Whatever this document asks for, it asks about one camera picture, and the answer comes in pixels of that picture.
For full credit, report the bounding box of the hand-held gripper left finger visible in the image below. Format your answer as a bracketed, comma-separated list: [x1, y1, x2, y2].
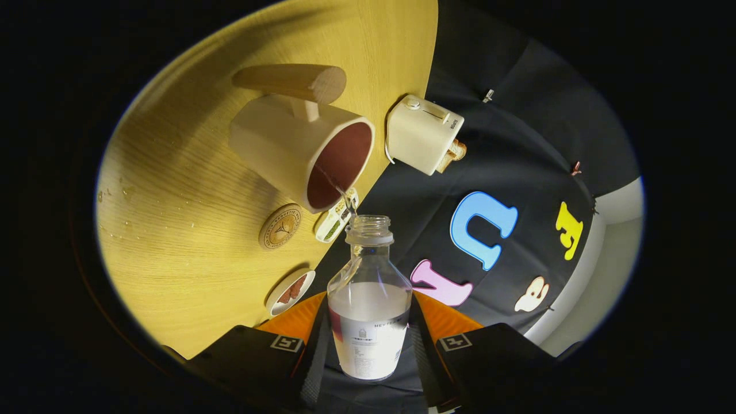
[184, 290, 331, 412]

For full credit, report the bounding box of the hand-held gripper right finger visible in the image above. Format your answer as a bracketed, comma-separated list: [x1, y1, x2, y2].
[408, 289, 561, 412]

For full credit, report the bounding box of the clear juice bottle white label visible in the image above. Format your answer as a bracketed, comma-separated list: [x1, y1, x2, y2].
[327, 215, 413, 381]

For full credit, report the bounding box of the round brown coaster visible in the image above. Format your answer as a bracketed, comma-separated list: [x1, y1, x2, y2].
[258, 204, 302, 250]

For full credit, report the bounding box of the cream cup with wooden handle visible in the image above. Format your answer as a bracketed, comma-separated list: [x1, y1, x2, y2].
[229, 64, 375, 214]

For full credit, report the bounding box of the white round plate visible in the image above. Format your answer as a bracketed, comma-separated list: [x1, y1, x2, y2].
[266, 270, 316, 317]

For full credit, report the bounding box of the white divided dish with beans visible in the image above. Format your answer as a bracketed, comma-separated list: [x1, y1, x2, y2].
[315, 188, 359, 243]

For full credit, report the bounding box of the wooden table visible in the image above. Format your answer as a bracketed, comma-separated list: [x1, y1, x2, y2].
[95, 0, 439, 360]

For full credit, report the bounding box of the toast slice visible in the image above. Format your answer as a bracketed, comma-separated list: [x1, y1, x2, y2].
[437, 139, 467, 173]

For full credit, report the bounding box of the cream toaster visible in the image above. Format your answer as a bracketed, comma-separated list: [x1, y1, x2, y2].
[386, 94, 465, 176]

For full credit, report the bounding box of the black backdrop cloth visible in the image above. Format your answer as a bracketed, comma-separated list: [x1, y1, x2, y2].
[299, 0, 642, 414]

